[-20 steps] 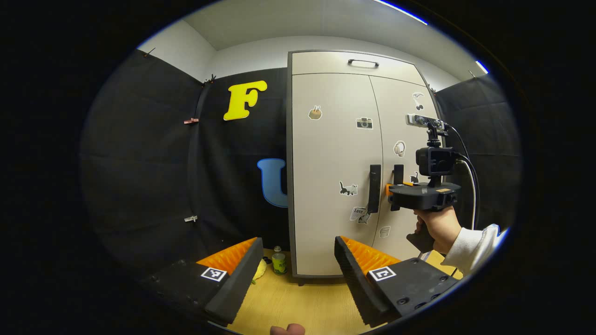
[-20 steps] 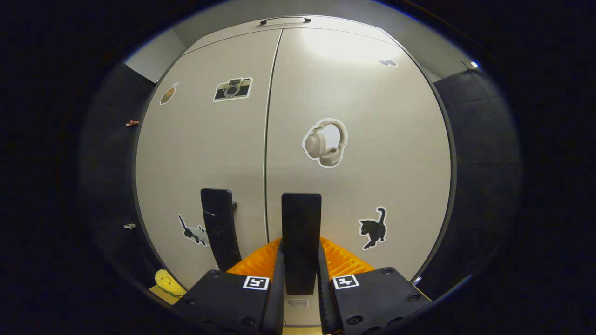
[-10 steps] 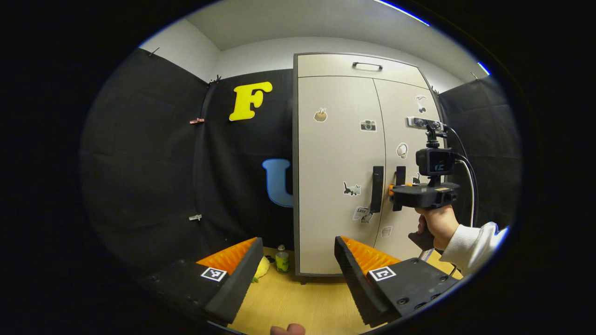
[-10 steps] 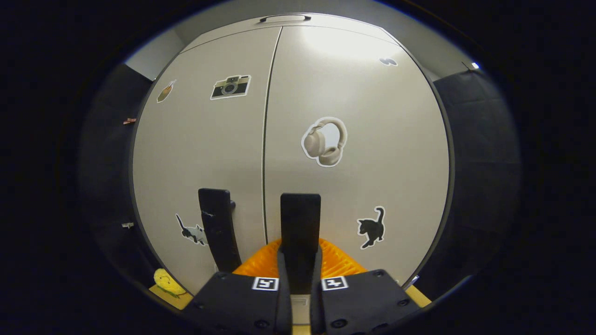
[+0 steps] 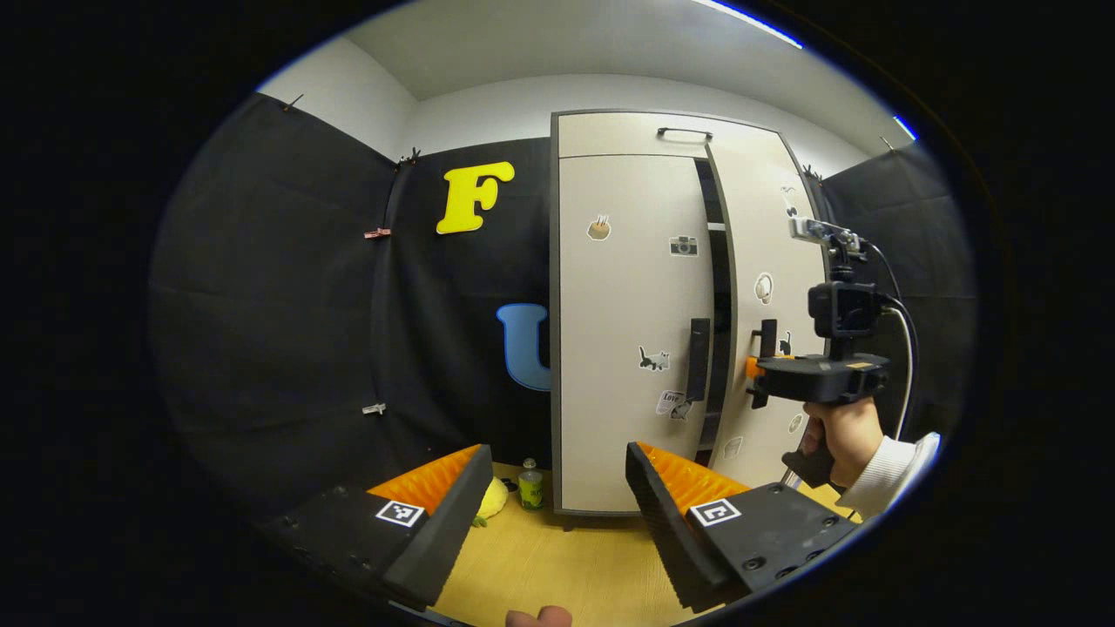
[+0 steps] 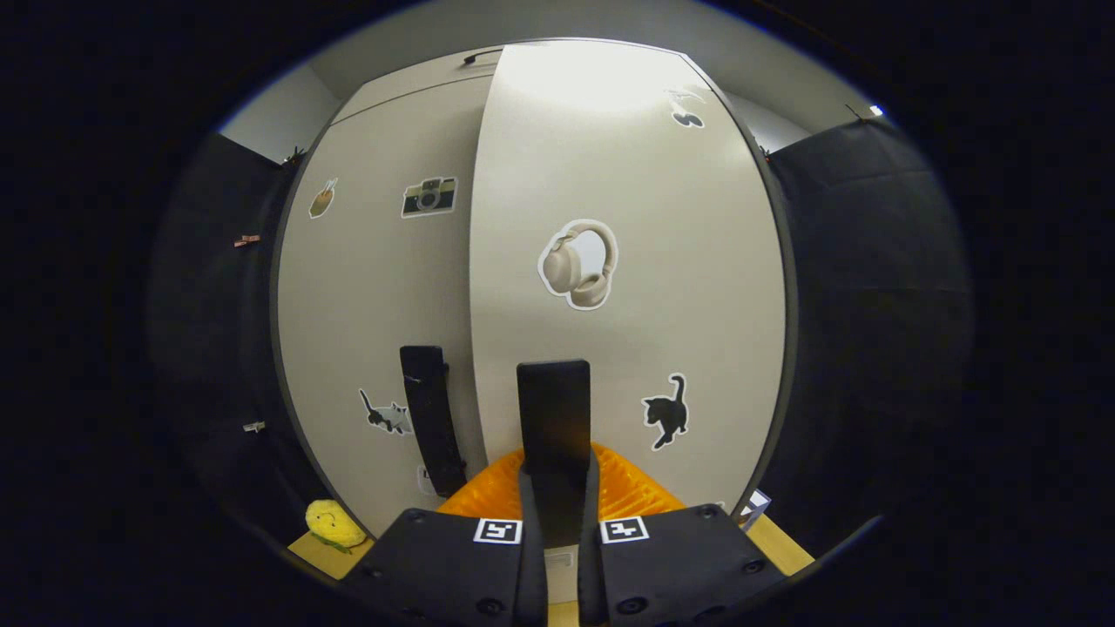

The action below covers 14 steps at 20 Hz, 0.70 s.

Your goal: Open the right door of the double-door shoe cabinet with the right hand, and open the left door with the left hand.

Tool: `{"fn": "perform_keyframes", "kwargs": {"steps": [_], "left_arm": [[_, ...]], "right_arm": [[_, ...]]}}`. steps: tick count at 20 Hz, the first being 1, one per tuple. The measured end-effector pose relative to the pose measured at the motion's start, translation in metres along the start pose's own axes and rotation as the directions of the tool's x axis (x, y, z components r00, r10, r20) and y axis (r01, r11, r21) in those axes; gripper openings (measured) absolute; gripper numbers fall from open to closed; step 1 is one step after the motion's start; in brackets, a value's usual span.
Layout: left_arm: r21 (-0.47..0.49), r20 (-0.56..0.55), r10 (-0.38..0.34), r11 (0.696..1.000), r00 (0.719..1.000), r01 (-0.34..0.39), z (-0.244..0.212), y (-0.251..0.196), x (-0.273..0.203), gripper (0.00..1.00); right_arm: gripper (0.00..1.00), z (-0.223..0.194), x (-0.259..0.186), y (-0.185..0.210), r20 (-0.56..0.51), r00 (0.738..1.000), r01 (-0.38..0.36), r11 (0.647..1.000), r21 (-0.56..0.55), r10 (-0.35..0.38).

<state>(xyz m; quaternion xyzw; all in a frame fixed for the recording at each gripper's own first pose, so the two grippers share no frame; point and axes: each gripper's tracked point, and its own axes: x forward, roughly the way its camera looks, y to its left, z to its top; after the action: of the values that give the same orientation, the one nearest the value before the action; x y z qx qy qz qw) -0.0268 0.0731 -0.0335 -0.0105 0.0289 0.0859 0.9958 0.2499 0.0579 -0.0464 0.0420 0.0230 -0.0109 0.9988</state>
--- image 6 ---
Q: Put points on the white cabinet drawer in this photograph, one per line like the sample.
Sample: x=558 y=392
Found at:
x=427 y=77

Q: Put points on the white double-door shoe cabinet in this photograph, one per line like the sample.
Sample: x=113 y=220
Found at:
x=273 y=322

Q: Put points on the white camera-sticker cabinet door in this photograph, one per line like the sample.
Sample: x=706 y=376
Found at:
x=366 y=305

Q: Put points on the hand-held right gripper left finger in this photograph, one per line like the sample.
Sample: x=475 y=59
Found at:
x=531 y=583

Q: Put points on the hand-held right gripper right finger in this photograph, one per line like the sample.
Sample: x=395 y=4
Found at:
x=591 y=583

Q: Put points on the black backdrop cloth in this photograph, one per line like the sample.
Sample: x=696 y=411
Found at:
x=871 y=305

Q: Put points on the white headphones-sticker cabinet door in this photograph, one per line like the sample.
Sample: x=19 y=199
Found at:
x=697 y=305

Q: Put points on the yellow plush toy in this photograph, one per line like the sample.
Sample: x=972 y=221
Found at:
x=331 y=521

